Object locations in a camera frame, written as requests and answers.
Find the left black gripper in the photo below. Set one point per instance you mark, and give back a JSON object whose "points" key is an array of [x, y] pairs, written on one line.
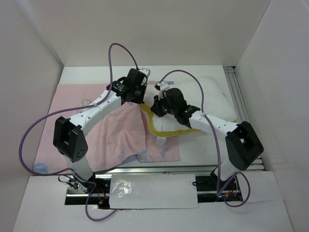
{"points": [[140, 100]]}

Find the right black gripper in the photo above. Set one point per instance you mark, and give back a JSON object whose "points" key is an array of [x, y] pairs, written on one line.
{"points": [[156, 107]]}

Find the white pillow yellow edge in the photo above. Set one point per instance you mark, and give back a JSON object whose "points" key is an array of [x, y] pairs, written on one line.
{"points": [[216, 103]]}

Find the pink blue printed pillowcase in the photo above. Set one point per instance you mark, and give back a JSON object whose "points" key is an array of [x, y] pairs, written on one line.
{"points": [[121, 137]]}

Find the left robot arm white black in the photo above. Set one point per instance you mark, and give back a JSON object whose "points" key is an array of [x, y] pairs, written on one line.
{"points": [[70, 133]]}

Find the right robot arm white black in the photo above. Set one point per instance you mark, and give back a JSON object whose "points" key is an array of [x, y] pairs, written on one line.
{"points": [[242, 143]]}

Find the white cover plate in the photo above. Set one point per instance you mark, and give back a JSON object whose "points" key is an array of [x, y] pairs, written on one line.
{"points": [[153, 191]]}

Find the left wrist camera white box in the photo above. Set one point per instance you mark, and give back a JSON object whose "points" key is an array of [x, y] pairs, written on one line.
{"points": [[146, 71]]}

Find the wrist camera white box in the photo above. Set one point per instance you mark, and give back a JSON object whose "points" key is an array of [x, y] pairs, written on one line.
{"points": [[146, 71], [163, 86]]}

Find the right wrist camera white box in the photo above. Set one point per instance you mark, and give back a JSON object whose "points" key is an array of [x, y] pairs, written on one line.
{"points": [[163, 86]]}

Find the aluminium side rail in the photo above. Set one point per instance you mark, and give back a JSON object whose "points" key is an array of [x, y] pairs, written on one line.
{"points": [[241, 108]]}

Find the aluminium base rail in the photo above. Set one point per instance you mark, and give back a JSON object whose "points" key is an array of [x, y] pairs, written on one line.
{"points": [[165, 169]]}

